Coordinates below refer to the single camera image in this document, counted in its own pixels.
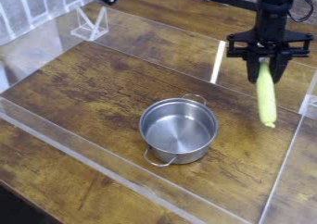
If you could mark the clear acrylic triangle stand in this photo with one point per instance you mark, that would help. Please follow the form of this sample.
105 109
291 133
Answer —
89 30

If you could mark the clear acrylic barrier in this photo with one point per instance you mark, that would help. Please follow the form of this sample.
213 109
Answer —
138 179

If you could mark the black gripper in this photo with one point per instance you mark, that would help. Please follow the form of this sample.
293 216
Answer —
269 39

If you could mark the black bar on table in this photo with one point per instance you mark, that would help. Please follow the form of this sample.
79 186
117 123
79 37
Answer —
238 3

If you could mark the stainless steel pot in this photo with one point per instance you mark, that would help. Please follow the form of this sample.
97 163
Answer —
178 127

